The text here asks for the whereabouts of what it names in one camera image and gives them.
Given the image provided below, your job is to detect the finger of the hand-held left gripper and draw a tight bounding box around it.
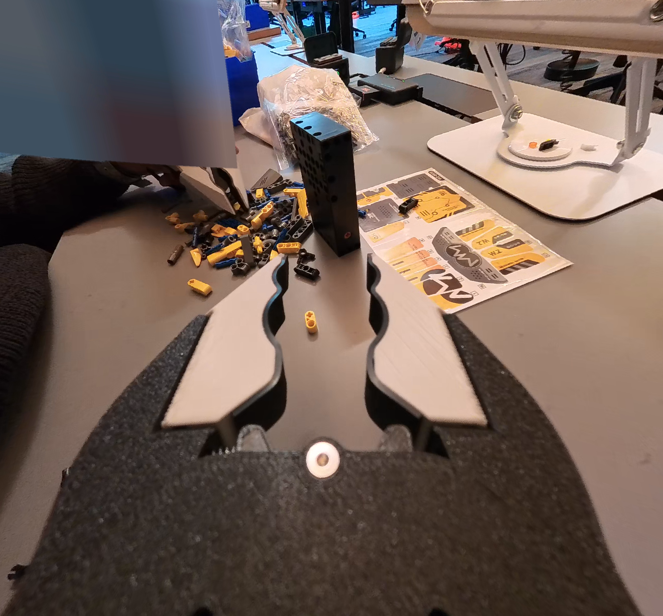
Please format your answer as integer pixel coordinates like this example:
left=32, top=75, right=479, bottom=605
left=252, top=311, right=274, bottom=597
left=179, top=165, right=238, bottom=217
left=224, top=166, right=250, bottom=212

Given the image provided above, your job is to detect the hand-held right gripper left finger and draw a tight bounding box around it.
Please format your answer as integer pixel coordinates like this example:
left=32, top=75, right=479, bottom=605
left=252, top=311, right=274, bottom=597
left=161, top=254, right=289, bottom=446

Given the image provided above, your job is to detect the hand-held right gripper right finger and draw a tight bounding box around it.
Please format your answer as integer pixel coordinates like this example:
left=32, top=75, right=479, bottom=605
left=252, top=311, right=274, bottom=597
left=365, top=253, right=489, bottom=446

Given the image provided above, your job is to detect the pile of toy building pieces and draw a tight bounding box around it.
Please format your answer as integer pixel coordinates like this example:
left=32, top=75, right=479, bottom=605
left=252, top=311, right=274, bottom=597
left=166, top=173, right=316, bottom=277

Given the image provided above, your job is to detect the person's left forearm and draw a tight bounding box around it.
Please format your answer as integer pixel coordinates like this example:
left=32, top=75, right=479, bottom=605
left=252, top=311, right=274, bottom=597
left=0, top=155, right=156, bottom=255

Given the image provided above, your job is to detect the person's left hand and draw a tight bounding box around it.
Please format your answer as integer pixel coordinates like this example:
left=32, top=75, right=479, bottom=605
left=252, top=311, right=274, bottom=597
left=136, top=162, right=182, bottom=193

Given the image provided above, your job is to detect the black perforated block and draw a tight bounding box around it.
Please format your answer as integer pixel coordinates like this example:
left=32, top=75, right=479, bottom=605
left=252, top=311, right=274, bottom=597
left=289, top=112, right=362, bottom=258

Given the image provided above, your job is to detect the blue bin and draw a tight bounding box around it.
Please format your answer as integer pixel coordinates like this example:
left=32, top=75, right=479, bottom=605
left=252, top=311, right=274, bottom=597
left=224, top=50, right=260, bottom=127

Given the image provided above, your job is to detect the clear bag of grey pieces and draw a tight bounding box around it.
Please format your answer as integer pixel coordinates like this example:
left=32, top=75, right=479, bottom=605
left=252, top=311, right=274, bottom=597
left=240, top=64, right=379, bottom=170

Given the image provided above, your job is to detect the yellow and grey sticker sheet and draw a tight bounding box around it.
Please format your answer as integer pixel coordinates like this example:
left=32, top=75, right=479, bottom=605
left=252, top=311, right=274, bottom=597
left=356, top=168, right=574, bottom=315

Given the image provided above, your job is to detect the black box device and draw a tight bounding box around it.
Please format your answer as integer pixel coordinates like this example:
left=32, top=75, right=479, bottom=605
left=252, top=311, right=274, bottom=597
left=302, top=32, right=351, bottom=84

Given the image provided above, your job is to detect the clear bag of yellow pieces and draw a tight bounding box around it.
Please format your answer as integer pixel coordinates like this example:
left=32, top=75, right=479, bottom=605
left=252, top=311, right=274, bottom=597
left=214, top=0, right=254, bottom=63

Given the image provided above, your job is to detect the flat black hub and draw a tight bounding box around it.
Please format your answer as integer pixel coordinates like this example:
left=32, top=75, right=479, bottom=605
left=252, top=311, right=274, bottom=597
left=348, top=74, right=422, bottom=108

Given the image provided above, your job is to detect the person's dark knit sweater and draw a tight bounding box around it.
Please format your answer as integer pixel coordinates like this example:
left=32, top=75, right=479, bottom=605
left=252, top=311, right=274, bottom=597
left=0, top=243, right=52, bottom=438

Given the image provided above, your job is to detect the white book stand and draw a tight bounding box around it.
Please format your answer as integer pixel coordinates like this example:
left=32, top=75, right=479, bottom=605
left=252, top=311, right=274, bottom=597
left=401, top=0, right=663, bottom=221

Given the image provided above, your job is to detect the black desk mat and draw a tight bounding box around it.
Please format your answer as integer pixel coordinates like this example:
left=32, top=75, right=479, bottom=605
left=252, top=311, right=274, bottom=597
left=409, top=73, right=496, bottom=123

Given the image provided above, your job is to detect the black office chair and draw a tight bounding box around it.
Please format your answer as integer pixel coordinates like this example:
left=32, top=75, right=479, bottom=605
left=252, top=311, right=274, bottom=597
left=543, top=48, right=597, bottom=83

